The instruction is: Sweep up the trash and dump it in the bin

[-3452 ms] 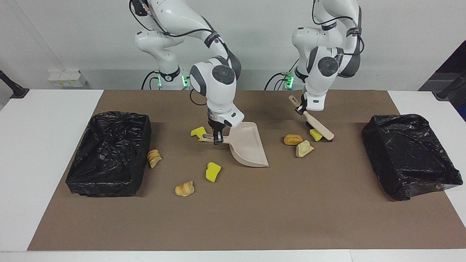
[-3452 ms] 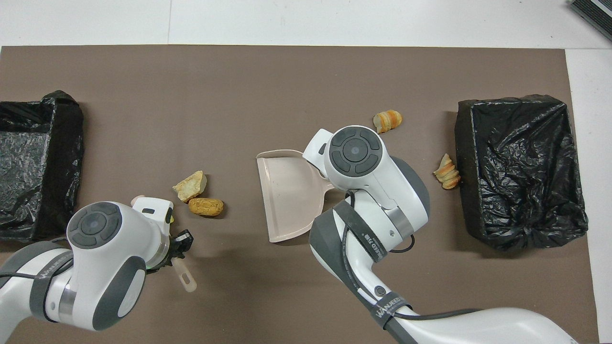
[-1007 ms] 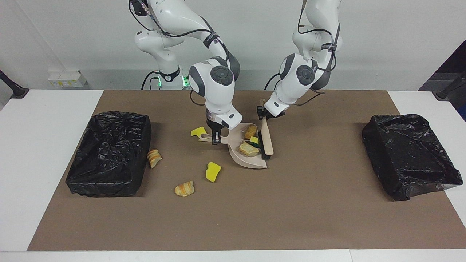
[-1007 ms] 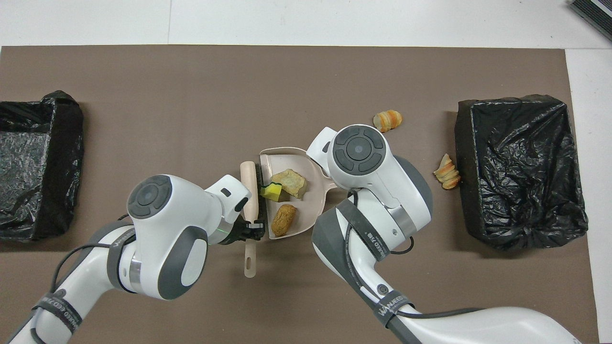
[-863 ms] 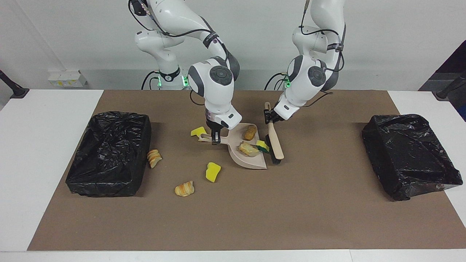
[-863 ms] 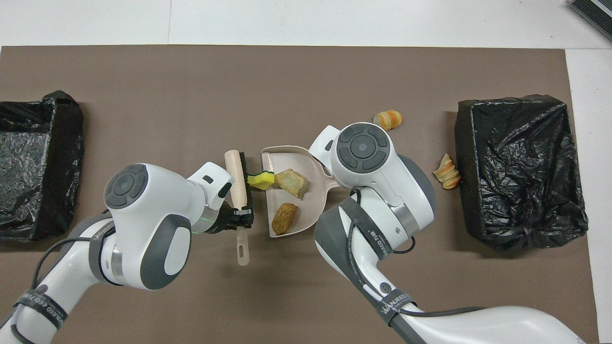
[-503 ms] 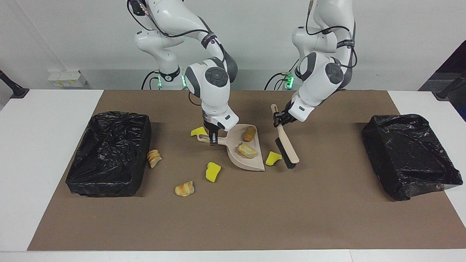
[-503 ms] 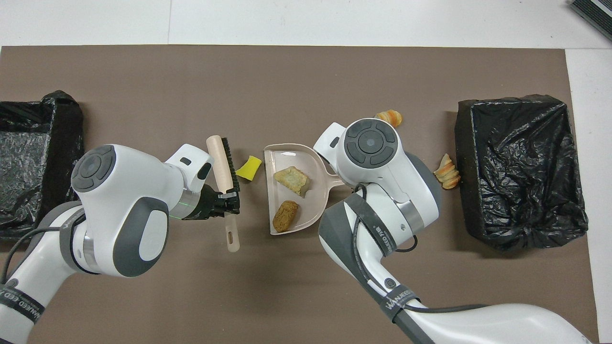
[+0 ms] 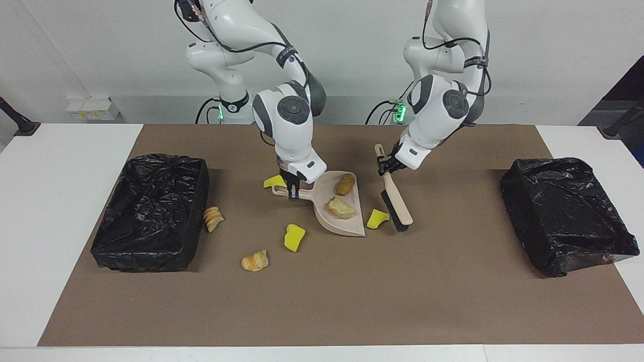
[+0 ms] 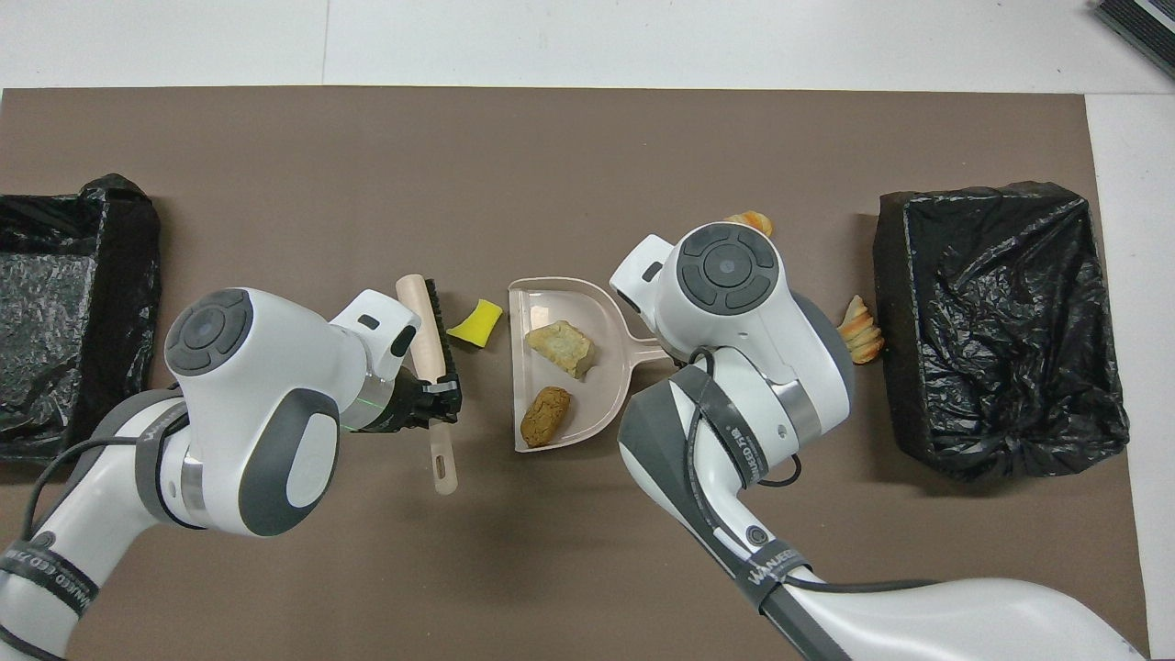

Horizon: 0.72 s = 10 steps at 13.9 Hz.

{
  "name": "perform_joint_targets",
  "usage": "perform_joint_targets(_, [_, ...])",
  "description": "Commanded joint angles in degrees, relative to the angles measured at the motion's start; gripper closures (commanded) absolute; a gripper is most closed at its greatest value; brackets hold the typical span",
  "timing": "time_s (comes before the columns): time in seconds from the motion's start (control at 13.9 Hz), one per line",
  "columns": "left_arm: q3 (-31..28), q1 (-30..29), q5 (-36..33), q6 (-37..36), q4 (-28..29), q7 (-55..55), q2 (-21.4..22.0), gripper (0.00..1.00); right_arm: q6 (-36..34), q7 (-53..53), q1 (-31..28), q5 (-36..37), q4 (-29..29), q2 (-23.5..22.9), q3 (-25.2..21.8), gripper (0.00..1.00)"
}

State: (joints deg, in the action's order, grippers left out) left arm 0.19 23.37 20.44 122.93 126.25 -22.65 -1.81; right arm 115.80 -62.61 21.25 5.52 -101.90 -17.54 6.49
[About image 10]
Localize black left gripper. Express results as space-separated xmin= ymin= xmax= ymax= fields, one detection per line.
xmin=386 ymin=375 xmax=463 ymax=432

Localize beige hand brush black bristles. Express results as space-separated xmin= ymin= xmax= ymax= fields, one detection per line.
xmin=396 ymin=274 xmax=463 ymax=497

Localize small yellow sponge piece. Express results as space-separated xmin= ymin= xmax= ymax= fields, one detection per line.
xmin=447 ymin=298 xmax=504 ymax=348

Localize brown bread roll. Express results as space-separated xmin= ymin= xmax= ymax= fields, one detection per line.
xmin=520 ymin=386 xmax=572 ymax=449

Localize pale layered bread chunk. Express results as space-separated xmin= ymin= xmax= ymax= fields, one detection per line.
xmin=524 ymin=320 xmax=596 ymax=380

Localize beige plastic dustpan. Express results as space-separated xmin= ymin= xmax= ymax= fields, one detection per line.
xmin=508 ymin=277 xmax=676 ymax=454

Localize black bag-lined bin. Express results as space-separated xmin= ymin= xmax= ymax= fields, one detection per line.
xmin=0 ymin=174 xmax=163 ymax=463
xmin=873 ymin=182 xmax=1131 ymax=482

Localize brown paper table mat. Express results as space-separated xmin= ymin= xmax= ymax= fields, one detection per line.
xmin=0 ymin=87 xmax=1150 ymax=661

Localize black ribbed panel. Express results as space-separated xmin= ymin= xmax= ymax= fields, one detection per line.
xmin=1091 ymin=0 xmax=1175 ymax=79

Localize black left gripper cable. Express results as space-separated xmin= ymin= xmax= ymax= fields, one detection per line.
xmin=23 ymin=413 xmax=189 ymax=552

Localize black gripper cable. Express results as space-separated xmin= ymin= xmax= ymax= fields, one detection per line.
xmin=23 ymin=413 xmax=189 ymax=552
xmin=684 ymin=347 xmax=942 ymax=596

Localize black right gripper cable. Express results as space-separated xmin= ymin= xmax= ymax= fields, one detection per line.
xmin=684 ymin=347 xmax=942 ymax=596

